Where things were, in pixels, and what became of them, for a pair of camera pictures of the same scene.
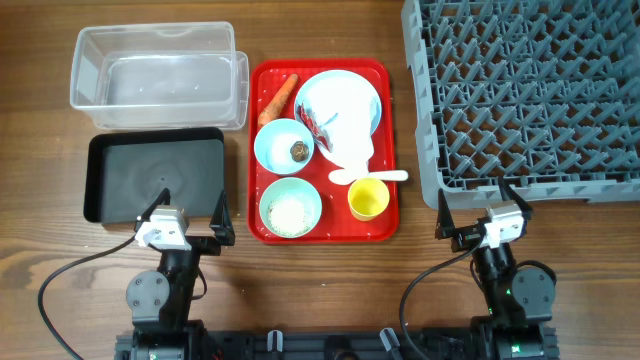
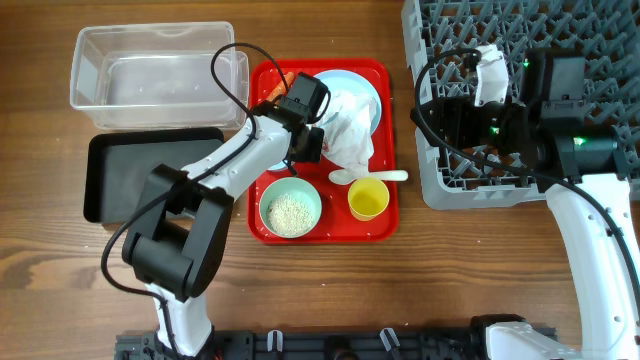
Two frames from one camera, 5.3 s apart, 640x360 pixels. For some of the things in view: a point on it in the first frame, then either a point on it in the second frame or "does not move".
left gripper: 219,227 → 312,154
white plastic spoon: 347,177 does not move
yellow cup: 368,198 does not move
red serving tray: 320,146 does not move
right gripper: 464,239 → 457,107
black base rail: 275,344 does not move
